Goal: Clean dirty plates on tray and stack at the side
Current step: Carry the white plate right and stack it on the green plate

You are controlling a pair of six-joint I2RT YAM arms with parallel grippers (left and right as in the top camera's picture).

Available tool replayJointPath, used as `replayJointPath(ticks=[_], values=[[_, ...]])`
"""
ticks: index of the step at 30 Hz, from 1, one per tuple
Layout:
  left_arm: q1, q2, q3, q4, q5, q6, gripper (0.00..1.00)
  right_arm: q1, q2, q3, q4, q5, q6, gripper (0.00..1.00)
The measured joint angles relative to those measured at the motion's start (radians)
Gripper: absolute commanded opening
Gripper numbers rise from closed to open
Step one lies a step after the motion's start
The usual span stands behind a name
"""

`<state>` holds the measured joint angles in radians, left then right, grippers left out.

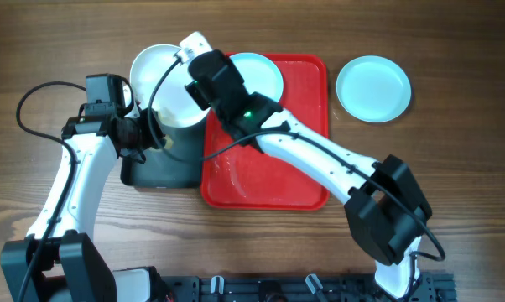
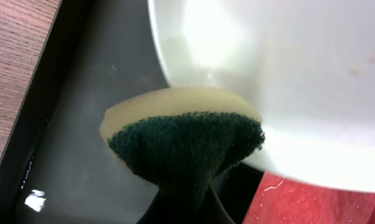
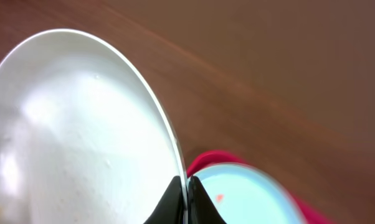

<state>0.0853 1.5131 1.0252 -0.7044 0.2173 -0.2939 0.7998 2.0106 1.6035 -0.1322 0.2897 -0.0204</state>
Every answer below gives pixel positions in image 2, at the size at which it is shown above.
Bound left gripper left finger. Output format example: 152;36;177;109
136;190;175;224

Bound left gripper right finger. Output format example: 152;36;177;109
199;187;235;224

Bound red plastic tray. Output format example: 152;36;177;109
243;173;375;224

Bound black water tray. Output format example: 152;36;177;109
0;0;265;224

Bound white plate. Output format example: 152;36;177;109
148;0;375;192

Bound green yellow sponge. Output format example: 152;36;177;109
100;86;265;210

